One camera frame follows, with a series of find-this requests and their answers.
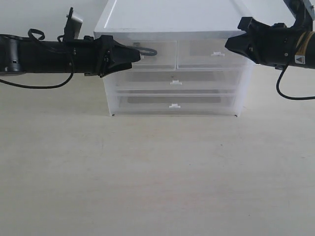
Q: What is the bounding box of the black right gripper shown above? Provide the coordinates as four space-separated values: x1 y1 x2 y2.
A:
225 17 299 70

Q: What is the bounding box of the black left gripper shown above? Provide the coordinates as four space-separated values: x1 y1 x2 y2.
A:
71 35 141 78

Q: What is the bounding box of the gold keychain with black strap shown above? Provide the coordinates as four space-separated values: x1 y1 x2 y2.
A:
132 42 158 57

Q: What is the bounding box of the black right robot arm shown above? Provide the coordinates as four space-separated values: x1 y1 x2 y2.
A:
225 0 315 70

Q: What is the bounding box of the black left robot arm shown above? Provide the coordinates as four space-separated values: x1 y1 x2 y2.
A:
0 34 141 78

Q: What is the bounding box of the white plastic drawer cabinet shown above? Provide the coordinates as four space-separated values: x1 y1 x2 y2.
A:
94 0 253 117

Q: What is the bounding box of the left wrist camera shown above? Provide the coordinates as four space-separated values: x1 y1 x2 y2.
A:
63 7 83 41

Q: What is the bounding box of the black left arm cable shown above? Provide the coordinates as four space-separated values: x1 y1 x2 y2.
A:
0 29 75 89

